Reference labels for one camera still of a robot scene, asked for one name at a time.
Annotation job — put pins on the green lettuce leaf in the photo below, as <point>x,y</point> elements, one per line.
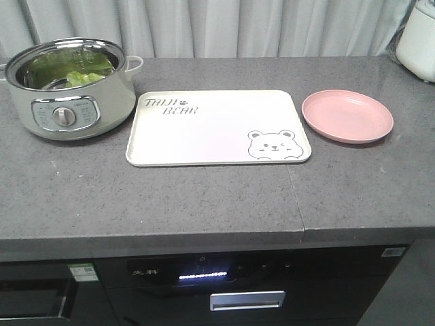
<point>77,79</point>

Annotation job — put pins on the black drawer sterilizer cabinet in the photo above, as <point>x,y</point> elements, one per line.
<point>323,286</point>

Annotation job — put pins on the white appliance on right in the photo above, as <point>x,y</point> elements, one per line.
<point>415,49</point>

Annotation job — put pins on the cream bear serving tray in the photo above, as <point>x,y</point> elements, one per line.
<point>208,127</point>

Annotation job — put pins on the pink round plate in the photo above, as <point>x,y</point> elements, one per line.
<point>347,117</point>

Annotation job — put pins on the grey cabinet door panel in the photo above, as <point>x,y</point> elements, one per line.
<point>407,298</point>

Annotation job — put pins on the silver upper drawer handle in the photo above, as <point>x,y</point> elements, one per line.
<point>246,300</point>

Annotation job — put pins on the white pleated curtain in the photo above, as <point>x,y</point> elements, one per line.
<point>210,29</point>

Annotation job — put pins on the light green electric cooking pot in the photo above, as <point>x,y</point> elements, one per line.
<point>36,78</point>

